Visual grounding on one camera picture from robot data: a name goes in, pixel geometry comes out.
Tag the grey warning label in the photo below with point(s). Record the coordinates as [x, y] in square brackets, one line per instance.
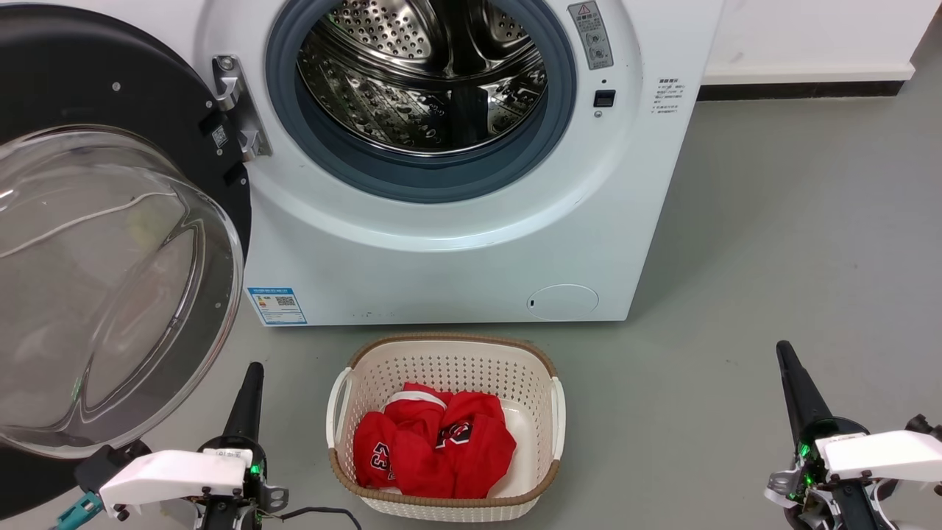
[591, 37]

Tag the grey metal door hinge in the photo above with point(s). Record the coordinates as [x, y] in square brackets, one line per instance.
[246, 110]

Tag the small printed text sticker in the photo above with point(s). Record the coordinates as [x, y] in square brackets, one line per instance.
[669, 96]

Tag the blue energy label sticker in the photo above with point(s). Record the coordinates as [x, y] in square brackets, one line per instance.
[277, 306]

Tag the black left wrist connector block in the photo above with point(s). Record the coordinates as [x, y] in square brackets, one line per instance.
[103, 464]

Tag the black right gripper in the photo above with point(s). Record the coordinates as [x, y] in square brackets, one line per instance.
[817, 471]

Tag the white plastic laundry basket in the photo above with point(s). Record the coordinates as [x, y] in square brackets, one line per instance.
[449, 364]

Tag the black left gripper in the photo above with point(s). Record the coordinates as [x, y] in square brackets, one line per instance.
[254, 482]

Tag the black door latch socket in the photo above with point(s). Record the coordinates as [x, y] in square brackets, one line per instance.
[604, 98]

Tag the black round glass washer door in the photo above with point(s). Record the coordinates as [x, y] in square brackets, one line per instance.
[110, 88]

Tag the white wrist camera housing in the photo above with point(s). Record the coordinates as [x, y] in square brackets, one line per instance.
[883, 453]
[173, 478]

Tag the white front-load washing machine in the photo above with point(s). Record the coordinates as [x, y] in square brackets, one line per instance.
[441, 280]

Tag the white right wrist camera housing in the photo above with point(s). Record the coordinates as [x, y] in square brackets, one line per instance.
[883, 453]

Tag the round white filter cover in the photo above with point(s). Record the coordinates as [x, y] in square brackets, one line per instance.
[563, 302]

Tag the red basketball jersey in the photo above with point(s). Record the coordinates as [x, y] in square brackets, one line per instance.
[471, 453]

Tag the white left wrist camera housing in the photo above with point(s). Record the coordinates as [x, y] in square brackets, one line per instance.
[173, 478]

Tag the stainless steel washer drum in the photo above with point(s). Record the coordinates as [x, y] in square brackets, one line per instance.
[412, 110]

